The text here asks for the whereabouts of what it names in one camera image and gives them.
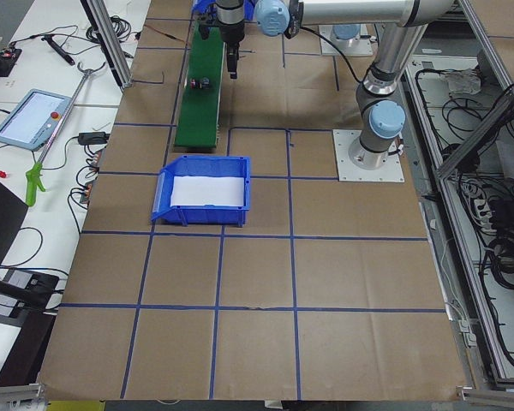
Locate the right blue bin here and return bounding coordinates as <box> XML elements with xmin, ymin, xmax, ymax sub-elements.
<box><xmin>191</xmin><ymin>0</ymin><xmax>257</xmax><ymax>21</ymax></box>

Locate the blue bin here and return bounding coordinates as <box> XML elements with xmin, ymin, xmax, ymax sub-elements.
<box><xmin>191</xmin><ymin>0</ymin><xmax>257</xmax><ymax>21</ymax></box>
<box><xmin>151</xmin><ymin>155</ymin><xmax>251</xmax><ymax>227</ymax></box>

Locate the white foam pad left bin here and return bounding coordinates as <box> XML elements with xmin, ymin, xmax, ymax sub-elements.
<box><xmin>170</xmin><ymin>176</ymin><xmax>244</xmax><ymax>206</ymax></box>

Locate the teach pendant tablet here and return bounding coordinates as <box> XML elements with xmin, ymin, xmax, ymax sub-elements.
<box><xmin>0</xmin><ymin>89</ymin><xmax>71</xmax><ymax>151</ymax></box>

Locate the green handled reach grabber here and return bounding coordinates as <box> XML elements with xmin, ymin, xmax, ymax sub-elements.
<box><xmin>25</xmin><ymin>62</ymin><xmax>106</xmax><ymax>206</ymax></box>

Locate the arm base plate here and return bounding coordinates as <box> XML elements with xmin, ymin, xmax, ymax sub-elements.
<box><xmin>319</xmin><ymin>24</ymin><xmax>374</xmax><ymax>57</ymax></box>
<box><xmin>332</xmin><ymin>129</ymin><xmax>404</xmax><ymax>183</ymax></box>

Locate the aluminium frame post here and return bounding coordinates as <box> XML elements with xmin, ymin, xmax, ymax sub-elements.
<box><xmin>81</xmin><ymin>0</ymin><xmax>132</xmax><ymax>91</ymax></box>

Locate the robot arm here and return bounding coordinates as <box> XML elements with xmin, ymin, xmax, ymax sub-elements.
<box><xmin>254</xmin><ymin>1</ymin><xmax>451</xmax><ymax>170</ymax></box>
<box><xmin>330</xmin><ymin>24</ymin><xmax>362</xmax><ymax>50</ymax></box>

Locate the left blue bin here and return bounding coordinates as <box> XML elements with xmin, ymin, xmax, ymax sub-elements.
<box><xmin>151</xmin><ymin>155</ymin><xmax>251</xmax><ymax>227</ymax></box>

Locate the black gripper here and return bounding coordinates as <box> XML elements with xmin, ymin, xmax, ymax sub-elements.
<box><xmin>219</xmin><ymin>20</ymin><xmax>245</xmax><ymax>80</ymax></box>

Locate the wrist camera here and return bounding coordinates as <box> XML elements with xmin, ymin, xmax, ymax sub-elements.
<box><xmin>198</xmin><ymin>13</ymin><xmax>216</xmax><ymax>40</ymax></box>

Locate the green conveyor belt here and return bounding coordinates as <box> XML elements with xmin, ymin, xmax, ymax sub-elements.
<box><xmin>175</xmin><ymin>24</ymin><xmax>224</xmax><ymax>149</ymax></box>

